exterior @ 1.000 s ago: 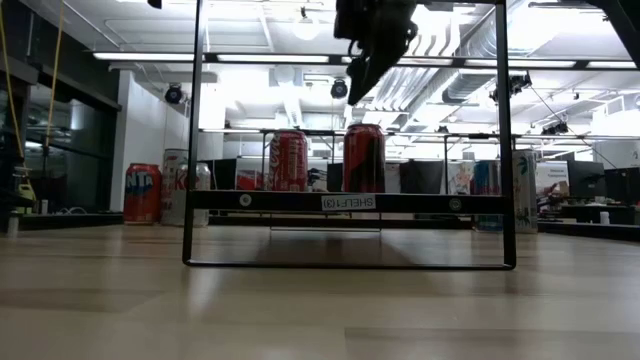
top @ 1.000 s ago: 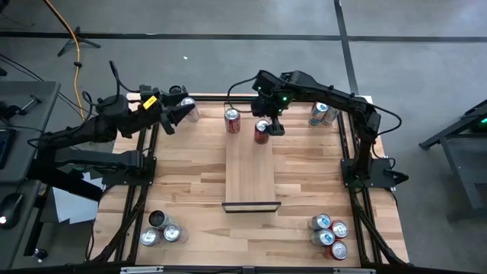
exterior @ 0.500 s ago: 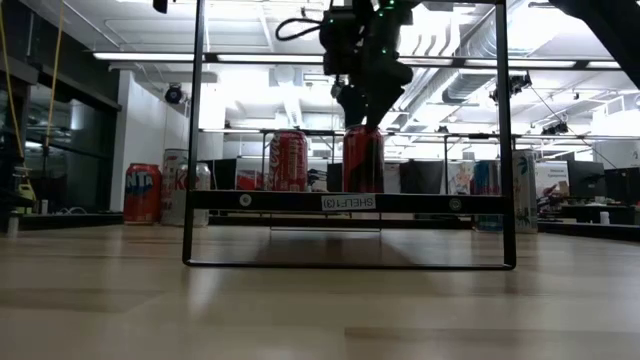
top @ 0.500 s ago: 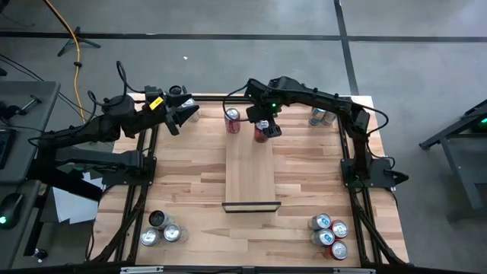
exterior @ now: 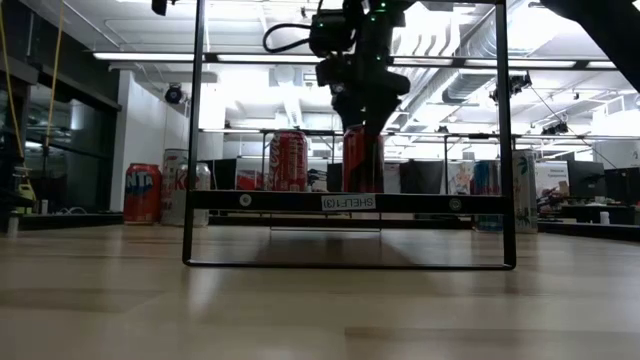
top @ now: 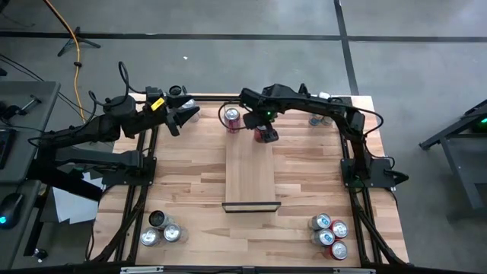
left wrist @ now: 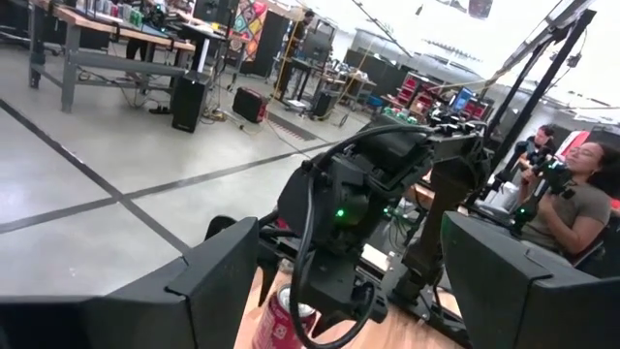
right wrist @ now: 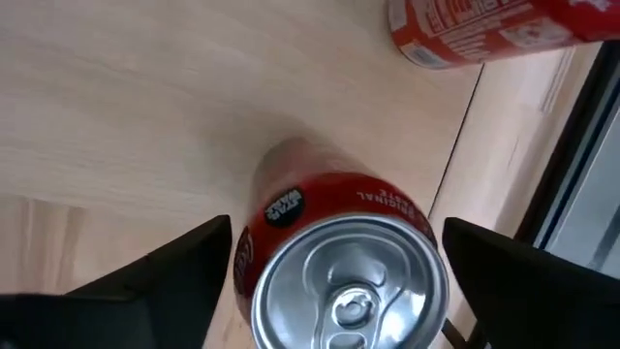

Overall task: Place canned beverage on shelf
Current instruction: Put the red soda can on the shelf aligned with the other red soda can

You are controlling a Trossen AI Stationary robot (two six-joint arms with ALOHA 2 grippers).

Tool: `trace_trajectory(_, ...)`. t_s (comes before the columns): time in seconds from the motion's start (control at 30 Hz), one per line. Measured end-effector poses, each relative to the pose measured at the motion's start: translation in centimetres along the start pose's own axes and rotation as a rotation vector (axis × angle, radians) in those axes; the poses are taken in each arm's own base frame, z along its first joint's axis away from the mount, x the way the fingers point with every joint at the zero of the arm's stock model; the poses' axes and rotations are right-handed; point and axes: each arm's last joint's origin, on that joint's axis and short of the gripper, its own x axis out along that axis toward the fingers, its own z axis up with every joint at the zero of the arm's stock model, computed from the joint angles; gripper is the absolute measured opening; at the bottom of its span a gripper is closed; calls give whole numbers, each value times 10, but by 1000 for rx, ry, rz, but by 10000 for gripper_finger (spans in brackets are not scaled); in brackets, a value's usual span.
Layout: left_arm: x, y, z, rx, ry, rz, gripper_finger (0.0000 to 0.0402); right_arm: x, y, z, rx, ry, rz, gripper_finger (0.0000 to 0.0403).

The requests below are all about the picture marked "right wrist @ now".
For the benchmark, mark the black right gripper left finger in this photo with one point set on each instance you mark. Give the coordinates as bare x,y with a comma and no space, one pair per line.
145,310

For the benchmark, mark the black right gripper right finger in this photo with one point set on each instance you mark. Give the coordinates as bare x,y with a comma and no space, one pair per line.
533,300

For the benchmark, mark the red Star Wars Coca-Cola can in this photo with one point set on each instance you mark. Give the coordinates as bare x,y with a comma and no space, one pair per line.
339,203

